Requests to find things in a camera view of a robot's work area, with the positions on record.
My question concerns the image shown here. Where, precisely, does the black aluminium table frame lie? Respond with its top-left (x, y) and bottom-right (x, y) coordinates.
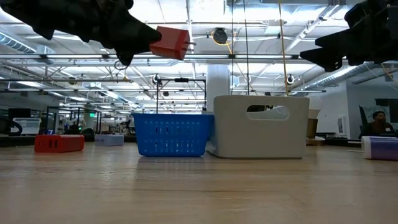
top-left (0, 133), bottom-right (398, 149)

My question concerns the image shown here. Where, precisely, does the red cube wall charger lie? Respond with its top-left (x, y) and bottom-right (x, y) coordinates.
top-left (149, 26), bottom-right (197, 61)

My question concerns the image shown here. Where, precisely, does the purple white wall charger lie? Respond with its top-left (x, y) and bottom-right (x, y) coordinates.
top-left (361, 136), bottom-right (398, 161)

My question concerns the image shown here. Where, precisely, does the black background rig frame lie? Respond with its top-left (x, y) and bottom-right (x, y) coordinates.
top-left (155, 77), bottom-right (208, 115)

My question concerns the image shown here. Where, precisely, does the light blue charger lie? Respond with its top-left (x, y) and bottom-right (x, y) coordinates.
top-left (94, 134), bottom-right (125, 147)

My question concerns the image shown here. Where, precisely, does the clear plastic storage tub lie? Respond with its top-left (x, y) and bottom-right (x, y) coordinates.
top-left (12, 117), bottom-right (42, 135)

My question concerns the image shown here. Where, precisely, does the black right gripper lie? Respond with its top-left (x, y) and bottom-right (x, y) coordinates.
top-left (300, 0), bottom-right (398, 73)

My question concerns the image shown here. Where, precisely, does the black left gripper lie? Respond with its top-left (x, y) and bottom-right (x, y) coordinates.
top-left (32, 0), bottom-right (162, 67)

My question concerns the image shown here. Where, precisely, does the white bulb lamp metal base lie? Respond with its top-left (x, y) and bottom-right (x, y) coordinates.
top-left (306, 95), bottom-right (326, 146)

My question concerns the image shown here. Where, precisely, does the red charger with ports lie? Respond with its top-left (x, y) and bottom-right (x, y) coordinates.
top-left (34, 134), bottom-right (85, 154)

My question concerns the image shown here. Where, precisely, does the grey plastic bin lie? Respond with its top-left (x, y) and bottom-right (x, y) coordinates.
top-left (205, 95), bottom-right (310, 160)

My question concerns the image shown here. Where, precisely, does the white building column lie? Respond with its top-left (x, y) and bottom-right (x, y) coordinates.
top-left (206, 63), bottom-right (231, 113)

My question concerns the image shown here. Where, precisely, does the black ceiling cable reel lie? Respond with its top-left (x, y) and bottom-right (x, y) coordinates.
top-left (212, 27), bottom-right (229, 45)

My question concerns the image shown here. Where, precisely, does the person seated far away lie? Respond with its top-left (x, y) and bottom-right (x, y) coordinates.
top-left (358, 110), bottom-right (398, 140)

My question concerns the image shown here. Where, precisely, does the blue slotted plastic basket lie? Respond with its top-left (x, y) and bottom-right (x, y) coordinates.
top-left (132, 113), bottom-right (215, 157)

